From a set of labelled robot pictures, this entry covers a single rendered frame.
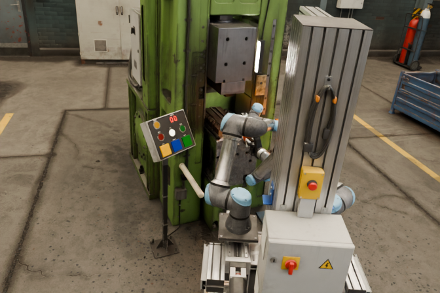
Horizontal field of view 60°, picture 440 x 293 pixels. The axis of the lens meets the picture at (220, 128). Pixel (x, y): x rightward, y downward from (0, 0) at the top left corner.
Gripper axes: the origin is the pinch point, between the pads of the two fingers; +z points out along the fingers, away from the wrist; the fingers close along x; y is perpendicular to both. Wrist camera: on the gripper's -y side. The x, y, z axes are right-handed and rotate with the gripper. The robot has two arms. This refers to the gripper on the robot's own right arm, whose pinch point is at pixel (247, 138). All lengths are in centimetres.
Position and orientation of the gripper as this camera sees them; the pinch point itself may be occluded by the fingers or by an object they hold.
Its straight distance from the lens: 277.8
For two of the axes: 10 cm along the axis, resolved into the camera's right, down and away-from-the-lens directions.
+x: 9.1, -1.3, 3.9
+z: -4.1, -4.0, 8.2
